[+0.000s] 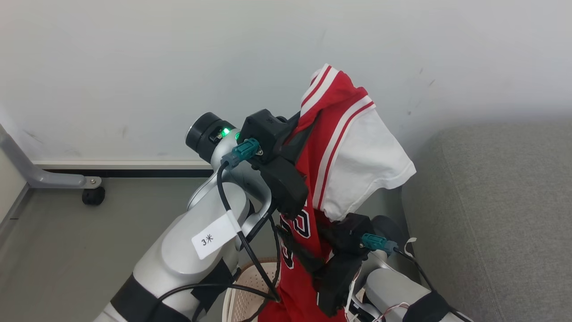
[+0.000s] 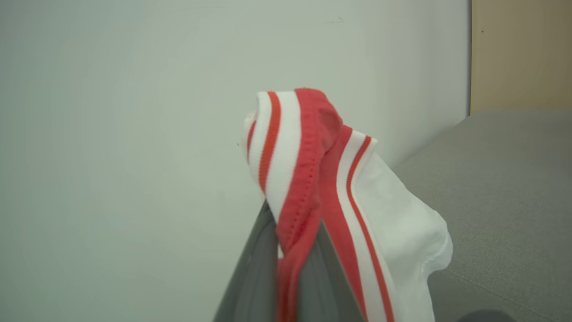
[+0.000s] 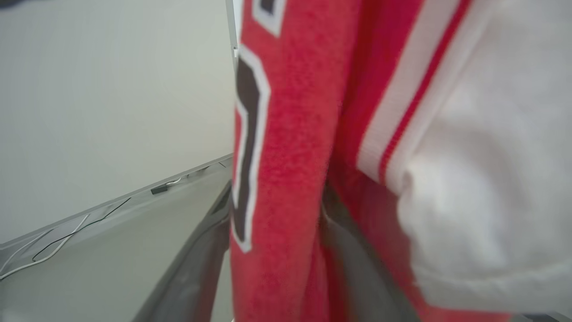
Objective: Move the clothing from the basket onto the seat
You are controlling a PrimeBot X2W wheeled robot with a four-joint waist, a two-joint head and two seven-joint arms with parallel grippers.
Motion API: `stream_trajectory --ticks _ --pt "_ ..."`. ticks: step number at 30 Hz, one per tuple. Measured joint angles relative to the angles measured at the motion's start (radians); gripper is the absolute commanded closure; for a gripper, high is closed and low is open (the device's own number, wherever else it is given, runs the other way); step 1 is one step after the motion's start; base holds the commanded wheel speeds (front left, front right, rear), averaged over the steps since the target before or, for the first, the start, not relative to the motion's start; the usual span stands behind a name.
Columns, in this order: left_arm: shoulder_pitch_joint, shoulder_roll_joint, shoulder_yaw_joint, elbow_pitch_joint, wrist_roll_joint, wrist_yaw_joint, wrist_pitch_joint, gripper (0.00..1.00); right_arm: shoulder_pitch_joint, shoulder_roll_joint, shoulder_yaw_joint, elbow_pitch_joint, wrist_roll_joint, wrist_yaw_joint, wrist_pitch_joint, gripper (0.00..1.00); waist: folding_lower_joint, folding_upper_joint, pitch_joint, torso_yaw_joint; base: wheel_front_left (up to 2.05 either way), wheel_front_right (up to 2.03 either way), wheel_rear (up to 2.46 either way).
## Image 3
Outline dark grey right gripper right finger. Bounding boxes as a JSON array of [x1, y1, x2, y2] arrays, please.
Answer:
[[319, 185, 421, 322]]

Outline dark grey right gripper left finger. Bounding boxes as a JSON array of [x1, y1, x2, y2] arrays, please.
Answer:
[[132, 180, 233, 322]]

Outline red jersey with dark print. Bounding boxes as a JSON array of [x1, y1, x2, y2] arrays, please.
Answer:
[[229, 0, 572, 322]]

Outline thin black floor cable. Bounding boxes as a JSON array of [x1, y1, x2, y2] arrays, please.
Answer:
[[31, 197, 132, 262]]

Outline long white floor cable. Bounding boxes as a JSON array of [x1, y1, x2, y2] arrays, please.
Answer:
[[0, 214, 90, 281]]

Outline thin white floor cable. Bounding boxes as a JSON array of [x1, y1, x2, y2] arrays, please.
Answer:
[[0, 229, 53, 272]]

